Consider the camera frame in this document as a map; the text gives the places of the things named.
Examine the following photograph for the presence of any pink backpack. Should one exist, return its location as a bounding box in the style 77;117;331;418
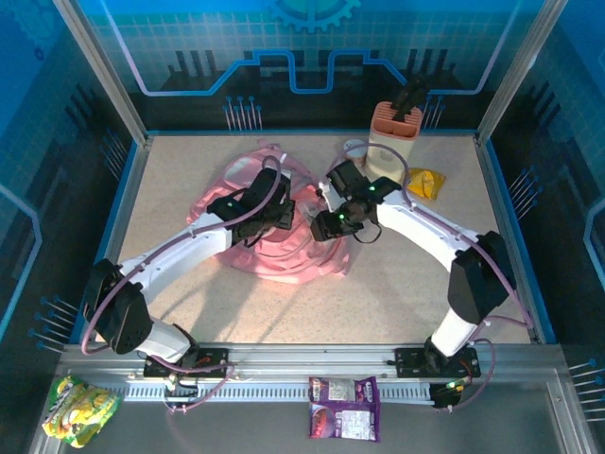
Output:
186;139;354;285

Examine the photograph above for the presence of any green yellow snack bag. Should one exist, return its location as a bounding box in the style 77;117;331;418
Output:
41;375;123;449

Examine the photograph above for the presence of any small tin can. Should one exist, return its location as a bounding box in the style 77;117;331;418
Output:
343;138;370;166

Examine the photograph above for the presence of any cream and pink knife block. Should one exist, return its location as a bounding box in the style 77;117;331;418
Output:
366;100;424;183

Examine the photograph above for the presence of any yellow snack packet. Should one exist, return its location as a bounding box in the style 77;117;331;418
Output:
404;167;447;202

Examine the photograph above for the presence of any black controller box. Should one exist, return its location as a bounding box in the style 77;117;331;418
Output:
428;380;463;409
163;380;199;412

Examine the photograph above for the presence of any purple snack packet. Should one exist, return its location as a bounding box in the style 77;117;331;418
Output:
307;375;382;444

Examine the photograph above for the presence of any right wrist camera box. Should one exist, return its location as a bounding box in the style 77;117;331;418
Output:
316;179;340;213

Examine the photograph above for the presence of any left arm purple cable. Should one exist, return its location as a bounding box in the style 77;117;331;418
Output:
80;154;236;415

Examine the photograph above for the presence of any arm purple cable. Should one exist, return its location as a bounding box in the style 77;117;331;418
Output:
80;154;236;415
330;143;535;415

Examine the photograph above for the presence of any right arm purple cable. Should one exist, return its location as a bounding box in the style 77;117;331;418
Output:
330;143;535;415

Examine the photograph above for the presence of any black handled knife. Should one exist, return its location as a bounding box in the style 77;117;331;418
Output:
392;74;432;122

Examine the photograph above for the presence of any aluminium front rail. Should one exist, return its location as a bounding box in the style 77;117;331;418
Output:
56;342;566;384

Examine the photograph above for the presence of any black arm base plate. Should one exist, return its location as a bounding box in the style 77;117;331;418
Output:
143;348;228;379
394;346;482;379

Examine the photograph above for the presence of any white slotted cable duct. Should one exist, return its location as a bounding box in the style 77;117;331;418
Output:
111;380;436;404

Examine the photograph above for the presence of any aluminium frame post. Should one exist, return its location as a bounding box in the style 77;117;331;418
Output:
50;0;151;147
474;0;572;147

